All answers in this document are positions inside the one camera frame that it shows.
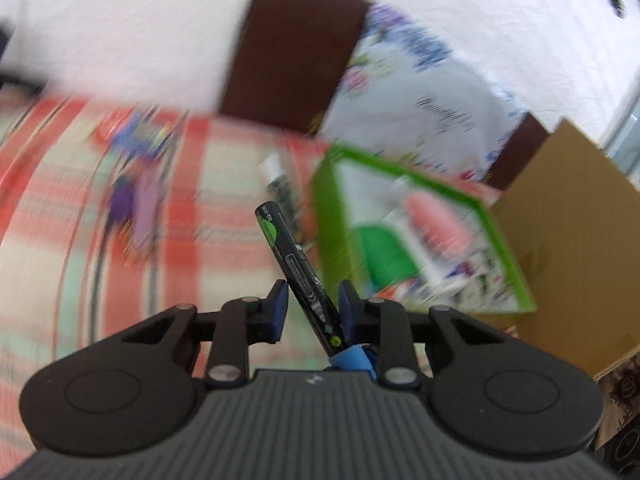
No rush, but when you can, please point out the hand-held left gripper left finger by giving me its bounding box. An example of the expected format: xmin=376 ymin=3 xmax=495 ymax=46
xmin=122 ymin=280 xmax=289 ymax=388

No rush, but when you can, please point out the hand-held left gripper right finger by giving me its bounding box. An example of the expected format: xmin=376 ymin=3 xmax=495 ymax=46
xmin=339 ymin=281 xmax=503 ymax=390

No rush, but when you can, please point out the black marker with blue cap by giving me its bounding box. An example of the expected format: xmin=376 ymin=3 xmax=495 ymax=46
xmin=255 ymin=201 xmax=377 ymax=378

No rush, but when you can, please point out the green-edged printed box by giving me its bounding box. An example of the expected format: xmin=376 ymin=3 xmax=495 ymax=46
xmin=312 ymin=144 xmax=538 ymax=317

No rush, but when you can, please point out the plaid tablecloth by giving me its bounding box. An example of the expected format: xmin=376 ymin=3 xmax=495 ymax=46
xmin=0 ymin=94 xmax=521 ymax=466

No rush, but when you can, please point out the white and black tube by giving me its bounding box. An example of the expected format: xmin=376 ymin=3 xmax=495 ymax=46
xmin=257 ymin=154 xmax=302 ymax=217

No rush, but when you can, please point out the purple item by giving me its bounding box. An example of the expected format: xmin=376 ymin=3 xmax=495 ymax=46
xmin=105 ymin=167 xmax=163 ymax=257

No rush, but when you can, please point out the floral printed cloth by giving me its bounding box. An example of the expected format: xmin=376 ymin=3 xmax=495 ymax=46
xmin=309 ymin=4 xmax=527 ymax=187

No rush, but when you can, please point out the cardboard box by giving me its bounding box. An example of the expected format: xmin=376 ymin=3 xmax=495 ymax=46
xmin=487 ymin=117 xmax=640 ymax=380

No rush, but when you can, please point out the colourful packet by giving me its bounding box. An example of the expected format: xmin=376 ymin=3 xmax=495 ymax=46
xmin=92 ymin=109 xmax=173 ymax=163

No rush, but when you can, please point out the dark patterned cloth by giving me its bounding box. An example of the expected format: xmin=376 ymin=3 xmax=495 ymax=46
xmin=592 ymin=364 xmax=640 ymax=478

